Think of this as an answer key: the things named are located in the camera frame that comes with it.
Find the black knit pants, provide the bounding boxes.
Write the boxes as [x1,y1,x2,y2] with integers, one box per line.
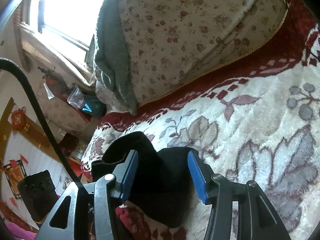
[91,132,197,228]

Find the pink sleeve forearm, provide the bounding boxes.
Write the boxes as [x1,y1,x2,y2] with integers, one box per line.
[5,222,37,240]

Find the black speaker box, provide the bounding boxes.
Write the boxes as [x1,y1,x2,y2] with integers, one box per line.
[17,170,59,225]

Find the red white floral blanket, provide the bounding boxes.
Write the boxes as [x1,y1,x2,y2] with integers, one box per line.
[81,0,319,239]

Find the teal bag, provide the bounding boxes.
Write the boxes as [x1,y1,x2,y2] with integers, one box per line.
[80,101,107,118]

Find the clear plastic bag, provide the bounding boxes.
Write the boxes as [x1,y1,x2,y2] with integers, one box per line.
[67,86,85,109]

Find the beige curtain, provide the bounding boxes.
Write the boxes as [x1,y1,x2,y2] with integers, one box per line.
[19,22,96,93]

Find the grey fleece blanket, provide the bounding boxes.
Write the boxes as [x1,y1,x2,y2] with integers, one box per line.
[94,0,138,115]

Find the beige floral quilt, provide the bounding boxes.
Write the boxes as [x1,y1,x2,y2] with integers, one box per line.
[94,0,289,108]

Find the black cable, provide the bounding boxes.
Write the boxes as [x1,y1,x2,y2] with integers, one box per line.
[0,57,89,196]

